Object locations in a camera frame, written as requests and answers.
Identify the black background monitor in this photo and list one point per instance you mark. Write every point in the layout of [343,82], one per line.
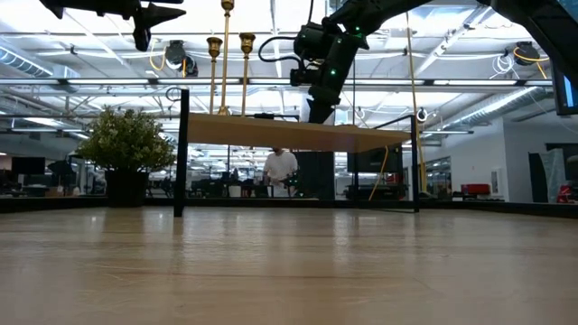
[28,165]

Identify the red storage box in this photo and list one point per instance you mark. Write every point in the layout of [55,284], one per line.
[475,188]

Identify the tall gold candlestick holder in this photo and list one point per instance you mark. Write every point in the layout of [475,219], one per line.
[224,67]

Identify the blue screen computer monitor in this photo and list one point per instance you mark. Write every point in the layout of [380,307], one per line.
[566,97]

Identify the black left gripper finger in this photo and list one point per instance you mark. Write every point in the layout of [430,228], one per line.
[158,10]
[155,20]

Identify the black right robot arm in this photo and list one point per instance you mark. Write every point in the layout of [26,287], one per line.
[388,11]

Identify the green potted plant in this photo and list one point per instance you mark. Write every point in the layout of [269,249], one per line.
[126,144]

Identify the black aluminium table frame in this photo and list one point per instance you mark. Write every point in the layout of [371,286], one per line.
[68,204]

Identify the person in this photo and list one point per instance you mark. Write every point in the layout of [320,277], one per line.
[280,167]

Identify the black cabinet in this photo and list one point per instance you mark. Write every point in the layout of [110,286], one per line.
[316,176]

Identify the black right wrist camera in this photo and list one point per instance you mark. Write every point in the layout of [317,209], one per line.
[309,43]

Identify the wooden shelf riser black legs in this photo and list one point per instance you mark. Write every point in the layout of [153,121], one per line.
[293,133]

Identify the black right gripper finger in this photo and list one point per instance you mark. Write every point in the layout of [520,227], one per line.
[321,113]

